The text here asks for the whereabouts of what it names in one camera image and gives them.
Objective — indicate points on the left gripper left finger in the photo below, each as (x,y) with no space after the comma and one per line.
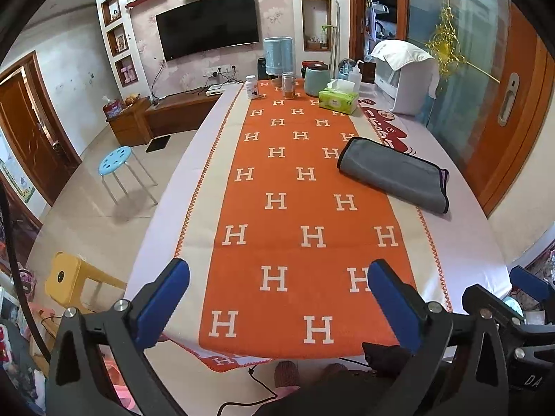
(156,301)

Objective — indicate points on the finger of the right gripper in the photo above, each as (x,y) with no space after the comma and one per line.
(476,299)
(535,287)

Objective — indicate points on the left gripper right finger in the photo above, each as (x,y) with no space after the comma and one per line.
(400,303)

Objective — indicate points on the purple and grey towel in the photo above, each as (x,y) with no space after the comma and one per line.
(409,178)

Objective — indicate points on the white tablecloth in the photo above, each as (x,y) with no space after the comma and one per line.
(447,252)

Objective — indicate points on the yellow plastic stool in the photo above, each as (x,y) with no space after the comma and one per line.
(68,277)

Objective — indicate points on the orange H-pattern table runner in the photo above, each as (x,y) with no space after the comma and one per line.
(294,240)

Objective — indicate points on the wooden sliding door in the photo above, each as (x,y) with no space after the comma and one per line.
(518,109)

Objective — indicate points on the wooden TV cabinet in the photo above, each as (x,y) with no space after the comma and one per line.
(139,123)

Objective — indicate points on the white countertop appliance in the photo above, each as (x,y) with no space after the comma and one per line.
(408,86)

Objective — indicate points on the green tissue pack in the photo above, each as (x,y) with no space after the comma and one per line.
(340,102)

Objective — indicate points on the wooden entrance door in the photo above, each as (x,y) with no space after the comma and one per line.
(33,129)

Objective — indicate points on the small white pill bottle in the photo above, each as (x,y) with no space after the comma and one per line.
(252,87)

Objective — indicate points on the white squeeze bottle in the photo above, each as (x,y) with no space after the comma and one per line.
(355,76)

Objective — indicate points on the white cloth on appliance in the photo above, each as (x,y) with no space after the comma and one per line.
(397,54)

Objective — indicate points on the gold hanging ornament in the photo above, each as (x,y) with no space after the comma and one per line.
(444,47)

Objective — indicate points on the teal canister with lid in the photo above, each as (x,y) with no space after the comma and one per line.
(317,77)

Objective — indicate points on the glass jar with amber contents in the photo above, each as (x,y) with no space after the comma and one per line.
(288,85)

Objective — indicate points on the blue table lamp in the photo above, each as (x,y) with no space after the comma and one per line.
(279,57)

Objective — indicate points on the black wall television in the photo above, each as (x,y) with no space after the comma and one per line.
(207,25)

